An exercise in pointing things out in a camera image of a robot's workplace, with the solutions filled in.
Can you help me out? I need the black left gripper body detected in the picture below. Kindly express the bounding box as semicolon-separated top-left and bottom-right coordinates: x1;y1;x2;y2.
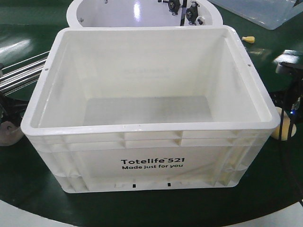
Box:
0;63;28;128

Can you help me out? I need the pinkish grey plush ball toy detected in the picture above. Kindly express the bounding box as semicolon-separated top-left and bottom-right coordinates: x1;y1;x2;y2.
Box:
0;121;23;146

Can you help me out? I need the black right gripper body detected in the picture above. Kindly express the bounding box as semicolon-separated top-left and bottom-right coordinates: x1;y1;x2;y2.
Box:
276;61;303;99

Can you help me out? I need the metal rods bundle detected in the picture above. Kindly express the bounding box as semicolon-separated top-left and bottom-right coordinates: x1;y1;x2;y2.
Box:
0;51;50;95

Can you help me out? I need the yellow plush ball toy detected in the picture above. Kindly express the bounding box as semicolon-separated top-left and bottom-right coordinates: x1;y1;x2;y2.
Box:
270;112;297;141

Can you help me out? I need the clear plastic bin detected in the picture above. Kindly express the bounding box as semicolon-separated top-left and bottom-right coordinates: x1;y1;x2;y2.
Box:
210;0;303;30

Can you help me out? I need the white round hub housing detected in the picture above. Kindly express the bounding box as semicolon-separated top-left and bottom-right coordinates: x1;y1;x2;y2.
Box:
66;0;223;28

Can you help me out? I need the small yellow bulb object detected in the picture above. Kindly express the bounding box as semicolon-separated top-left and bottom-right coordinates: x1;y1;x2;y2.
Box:
242;36;255;44

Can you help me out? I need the white plastic tote box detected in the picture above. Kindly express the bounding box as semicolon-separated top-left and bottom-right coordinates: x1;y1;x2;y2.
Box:
21;25;280;193

